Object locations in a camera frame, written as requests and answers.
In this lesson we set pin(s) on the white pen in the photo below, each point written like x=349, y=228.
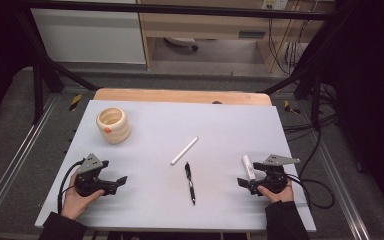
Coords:
x=184, y=150

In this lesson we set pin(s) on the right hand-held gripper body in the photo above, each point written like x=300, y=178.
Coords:
x=273, y=181

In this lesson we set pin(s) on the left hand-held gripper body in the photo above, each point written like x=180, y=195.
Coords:
x=88, y=181

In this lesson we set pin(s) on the black pen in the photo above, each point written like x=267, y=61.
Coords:
x=190, y=181

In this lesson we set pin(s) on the person's left hand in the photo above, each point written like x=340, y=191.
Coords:
x=75, y=203

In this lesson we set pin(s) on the white marker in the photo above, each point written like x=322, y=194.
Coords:
x=248, y=166

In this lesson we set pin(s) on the black metal frame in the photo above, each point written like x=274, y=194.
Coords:
x=180, y=9

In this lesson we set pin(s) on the white cabinet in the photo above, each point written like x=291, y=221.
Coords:
x=86, y=36

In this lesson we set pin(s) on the aluminium floor rail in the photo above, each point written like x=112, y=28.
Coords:
x=16, y=156
x=340, y=186

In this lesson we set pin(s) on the light wooden desk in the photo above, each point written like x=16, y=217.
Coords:
x=210, y=25

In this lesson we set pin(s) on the office chair base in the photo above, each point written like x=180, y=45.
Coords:
x=181, y=41

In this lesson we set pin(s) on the cream ribbed pen holder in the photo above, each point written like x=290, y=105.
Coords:
x=116, y=131

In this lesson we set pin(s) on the wooden table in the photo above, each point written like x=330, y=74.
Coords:
x=180, y=96

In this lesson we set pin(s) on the person's right hand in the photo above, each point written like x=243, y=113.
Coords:
x=280, y=197

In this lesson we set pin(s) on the yellow black floor tape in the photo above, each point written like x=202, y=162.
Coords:
x=290, y=107
x=75, y=102

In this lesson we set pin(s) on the wall power outlet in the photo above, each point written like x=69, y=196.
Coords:
x=275, y=4

